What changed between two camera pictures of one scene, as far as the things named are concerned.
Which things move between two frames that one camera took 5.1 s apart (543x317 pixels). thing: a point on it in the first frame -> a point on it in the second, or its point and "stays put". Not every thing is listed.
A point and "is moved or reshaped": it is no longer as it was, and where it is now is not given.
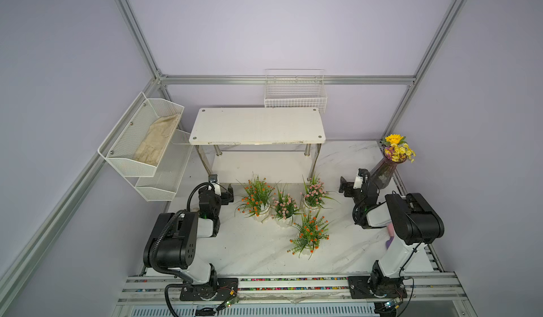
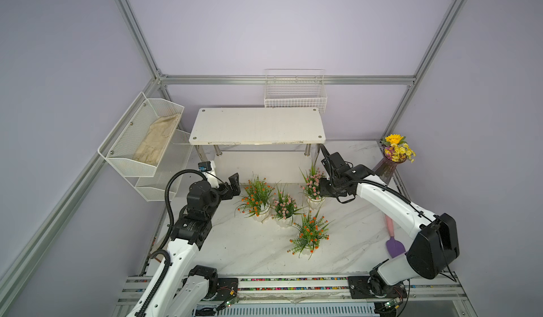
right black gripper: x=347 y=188 -> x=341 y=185
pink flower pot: x=283 y=207 stays put
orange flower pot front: x=310 y=232 stays put
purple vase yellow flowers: x=395 y=151 stays put
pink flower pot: x=314 y=193 is moved or reshaped
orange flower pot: x=256 y=203 stays put
